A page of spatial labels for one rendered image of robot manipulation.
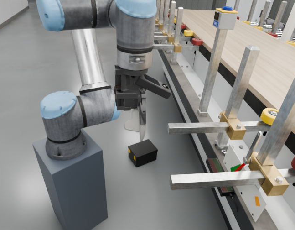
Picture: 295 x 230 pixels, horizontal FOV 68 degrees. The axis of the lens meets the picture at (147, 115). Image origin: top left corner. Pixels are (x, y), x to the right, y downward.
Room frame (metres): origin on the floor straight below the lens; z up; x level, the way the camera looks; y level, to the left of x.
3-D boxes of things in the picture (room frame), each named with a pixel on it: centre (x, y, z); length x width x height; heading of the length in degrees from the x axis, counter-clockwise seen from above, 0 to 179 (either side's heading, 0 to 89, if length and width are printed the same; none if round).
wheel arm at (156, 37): (1.93, -0.11, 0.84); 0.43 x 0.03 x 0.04; 99
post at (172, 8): (1.98, -0.15, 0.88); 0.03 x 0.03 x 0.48; 9
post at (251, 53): (0.74, -0.34, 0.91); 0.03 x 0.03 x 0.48; 9
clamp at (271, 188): (0.47, -0.38, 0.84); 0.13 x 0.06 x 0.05; 9
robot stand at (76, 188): (0.78, 0.38, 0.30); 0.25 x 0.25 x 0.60; 43
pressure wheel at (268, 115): (0.73, -0.49, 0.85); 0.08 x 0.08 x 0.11
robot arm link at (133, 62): (0.54, 0.04, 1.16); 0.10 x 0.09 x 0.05; 13
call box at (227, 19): (1.00, -0.30, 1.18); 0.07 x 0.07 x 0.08; 9
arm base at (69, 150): (0.78, 0.38, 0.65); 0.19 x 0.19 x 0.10
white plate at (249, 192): (0.52, -0.35, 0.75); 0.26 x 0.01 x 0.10; 9
